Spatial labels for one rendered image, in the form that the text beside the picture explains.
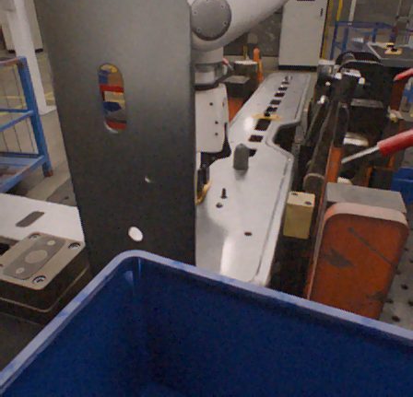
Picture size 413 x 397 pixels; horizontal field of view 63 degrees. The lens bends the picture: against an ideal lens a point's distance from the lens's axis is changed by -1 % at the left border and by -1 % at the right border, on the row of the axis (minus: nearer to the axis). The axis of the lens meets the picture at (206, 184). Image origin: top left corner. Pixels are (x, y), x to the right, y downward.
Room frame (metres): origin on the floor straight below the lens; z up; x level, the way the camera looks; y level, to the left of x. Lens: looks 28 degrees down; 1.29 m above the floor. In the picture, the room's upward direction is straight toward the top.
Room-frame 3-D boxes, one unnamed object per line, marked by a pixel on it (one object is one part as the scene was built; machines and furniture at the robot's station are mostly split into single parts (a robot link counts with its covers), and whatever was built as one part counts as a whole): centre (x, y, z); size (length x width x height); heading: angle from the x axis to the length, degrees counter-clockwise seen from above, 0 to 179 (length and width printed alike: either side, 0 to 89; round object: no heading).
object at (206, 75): (0.51, 0.02, 1.20); 0.09 x 0.08 x 0.03; 72
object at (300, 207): (0.38, -0.12, 0.88); 0.04 x 0.04 x 0.36; 72
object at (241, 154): (0.62, -0.07, 1.02); 0.03 x 0.03 x 0.07
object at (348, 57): (0.78, -0.34, 0.94); 0.18 x 0.13 x 0.49; 162
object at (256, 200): (0.96, -0.17, 1.00); 1.38 x 0.22 x 0.02; 162
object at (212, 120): (0.51, 0.02, 1.14); 0.10 x 0.07 x 0.11; 72
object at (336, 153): (0.35, -0.15, 0.95); 0.03 x 0.01 x 0.50; 162
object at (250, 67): (1.56, -0.17, 0.88); 0.15 x 0.11 x 0.36; 72
